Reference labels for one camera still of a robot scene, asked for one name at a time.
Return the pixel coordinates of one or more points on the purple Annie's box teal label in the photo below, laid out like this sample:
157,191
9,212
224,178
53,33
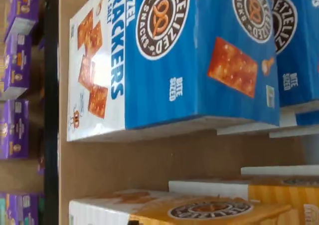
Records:
25,210

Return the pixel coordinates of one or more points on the yellow pretzel crackers box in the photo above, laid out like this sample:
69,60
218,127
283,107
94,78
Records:
149,215
279,192

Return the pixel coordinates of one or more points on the blue pretzel crackers box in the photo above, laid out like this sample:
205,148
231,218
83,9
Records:
299,72
162,60
310,119

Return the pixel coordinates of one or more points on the purple Annie's cracker box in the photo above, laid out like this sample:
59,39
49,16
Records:
20,60
15,130
25,0

